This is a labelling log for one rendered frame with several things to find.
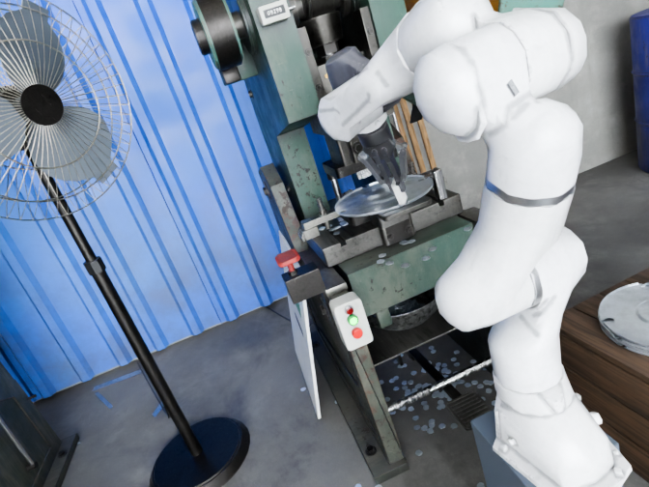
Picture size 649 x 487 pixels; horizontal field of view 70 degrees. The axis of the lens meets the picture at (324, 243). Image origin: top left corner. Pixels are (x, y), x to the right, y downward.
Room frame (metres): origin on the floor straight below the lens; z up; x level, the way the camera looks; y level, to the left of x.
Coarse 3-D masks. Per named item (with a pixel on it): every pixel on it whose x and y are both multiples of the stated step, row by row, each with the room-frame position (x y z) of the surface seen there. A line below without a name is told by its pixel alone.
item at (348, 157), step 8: (328, 56) 1.35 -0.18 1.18; (320, 64) 1.37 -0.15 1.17; (320, 72) 1.30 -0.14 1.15; (328, 80) 1.31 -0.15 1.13; (328, 88) 1.30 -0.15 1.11; (328, 144) 1.40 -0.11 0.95; (336, 144) 1.31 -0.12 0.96; (344, 144) 1.30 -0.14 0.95; (352, 144) 1.28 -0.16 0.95; (360, 144) 1.27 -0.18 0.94; (336, 152) 1.34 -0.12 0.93; (344, 152) 1.30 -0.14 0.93; (352, 152) 1.28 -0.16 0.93; (336, 160) 1.37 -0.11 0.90; (344, 160) 1.30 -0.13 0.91; (352, 160) 1.30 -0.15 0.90
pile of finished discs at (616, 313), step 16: (624, 288) 1.04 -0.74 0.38; (640, 288) 1.02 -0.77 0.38; (608, 304) 1.00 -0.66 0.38; (624, 304) 0.98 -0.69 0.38; (640, 304) 0.95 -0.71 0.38; (608, 320) 0.95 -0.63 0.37; (624, 320) 0.92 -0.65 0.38; (640, 320) 0.90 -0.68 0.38; (608, 336) 0.91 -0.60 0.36; (624, 336) 0.86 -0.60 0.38; (640, 336) 0.85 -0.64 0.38; (640, 352) 0.83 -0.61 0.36
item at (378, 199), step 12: (408, 180) 1.33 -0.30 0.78; (432, 180) 1.24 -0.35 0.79; (360, 192) 1.37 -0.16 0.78; (372, 192) 1.31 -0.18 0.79; (384, 192) 1.27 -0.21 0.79; (408, 192) 1.22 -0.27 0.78; (420, 192) 1.18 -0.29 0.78; (336, 204) 1.32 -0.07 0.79; (348, 204) 1.30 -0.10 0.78; (360, 204) 1.26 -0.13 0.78; (372, 204) 1.22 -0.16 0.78; (384, 204) 1.19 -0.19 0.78; (396, 204) 1.16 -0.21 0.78
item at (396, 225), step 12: (408, 204) 1.13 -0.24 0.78; (420, 204) 1.11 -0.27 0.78; (372, 216) 1.26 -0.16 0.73; (384, 216) 1.10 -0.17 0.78; (396, 216) 1.10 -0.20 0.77; (408, 216) 1.23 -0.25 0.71; (384, 228) 1.21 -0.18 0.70; (396, 228) 1.22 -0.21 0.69; (408, 228) 1.22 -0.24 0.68; (384, 240) 1.22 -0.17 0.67; (396, 240) 1.22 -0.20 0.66
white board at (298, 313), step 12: (288, 300) 1.88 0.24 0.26; (300, 312) 1.49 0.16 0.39; (300, 324) 1.53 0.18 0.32; (300, 336) 1.59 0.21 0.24; (300, 348) 1.64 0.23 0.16; (300, 360) 1.70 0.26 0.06; (312, 360) 1.39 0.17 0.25; (312, 372) 1.39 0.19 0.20; (312, 384) 1.42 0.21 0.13; (312, 396) 1.47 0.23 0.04
